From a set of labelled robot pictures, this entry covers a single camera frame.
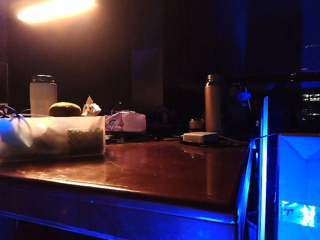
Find brown fuzzy kiwi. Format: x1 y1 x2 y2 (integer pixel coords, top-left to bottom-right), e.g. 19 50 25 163
48 101 83 117

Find translucent plastic box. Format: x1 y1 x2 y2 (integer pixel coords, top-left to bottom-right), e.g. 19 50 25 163
0 114 106 163

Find blue lit white box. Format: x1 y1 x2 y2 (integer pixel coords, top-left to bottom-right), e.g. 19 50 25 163
276 133 320 240

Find purple tissue pack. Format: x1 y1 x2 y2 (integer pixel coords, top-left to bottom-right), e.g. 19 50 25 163
104 111 147 133

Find small metal cup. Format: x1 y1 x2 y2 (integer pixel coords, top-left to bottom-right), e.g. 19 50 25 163
188 118 206 133

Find white power adapter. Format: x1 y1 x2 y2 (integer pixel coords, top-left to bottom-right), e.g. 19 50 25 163
182 131 220 145

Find tall brown metal bottle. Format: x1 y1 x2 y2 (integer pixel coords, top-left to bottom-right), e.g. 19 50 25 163
204 74 225 134

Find crumpled white paper packets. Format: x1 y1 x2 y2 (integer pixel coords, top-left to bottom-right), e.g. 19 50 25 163
81 95 102 117

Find white jar with dark lid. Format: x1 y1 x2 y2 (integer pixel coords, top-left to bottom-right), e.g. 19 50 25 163
29 74 58 117

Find blue lit vertical post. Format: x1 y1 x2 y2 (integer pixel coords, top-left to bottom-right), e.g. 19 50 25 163
257 96 269 240

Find blue cable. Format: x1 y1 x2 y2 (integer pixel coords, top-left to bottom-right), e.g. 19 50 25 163
0 105 25 119

